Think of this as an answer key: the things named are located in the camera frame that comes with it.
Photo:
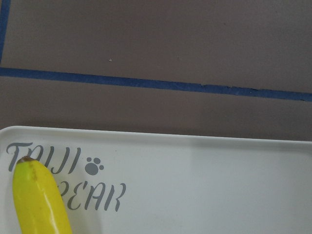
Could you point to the white bear tray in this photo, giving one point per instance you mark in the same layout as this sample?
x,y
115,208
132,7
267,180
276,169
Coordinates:
x,y
135,183

